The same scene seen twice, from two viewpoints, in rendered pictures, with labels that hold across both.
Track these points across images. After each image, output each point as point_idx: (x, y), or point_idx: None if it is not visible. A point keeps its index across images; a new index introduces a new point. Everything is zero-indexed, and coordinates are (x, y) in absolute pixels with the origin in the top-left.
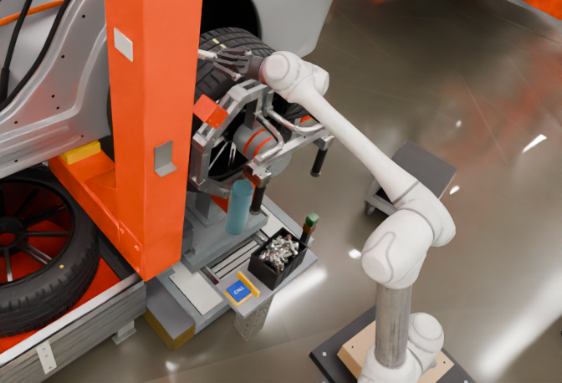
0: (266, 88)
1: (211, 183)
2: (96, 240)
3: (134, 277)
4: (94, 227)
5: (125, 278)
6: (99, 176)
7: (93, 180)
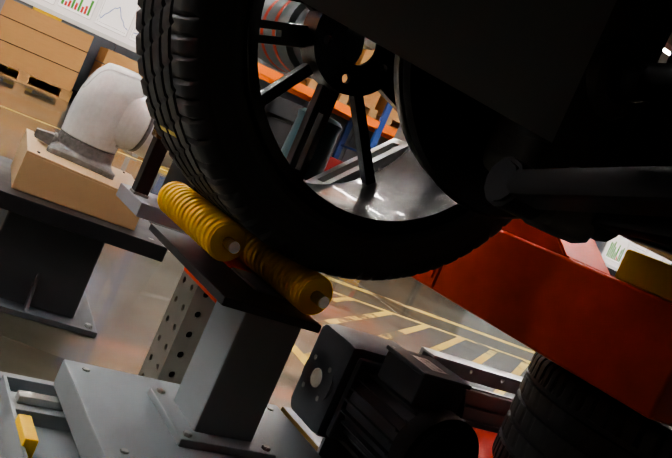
0: None
1: (377, 147)
2: (526, 379)
3: (438, 354)
4: (543, 356)
5: (451, 360)
6: (589, 256)
7: (597, 256)
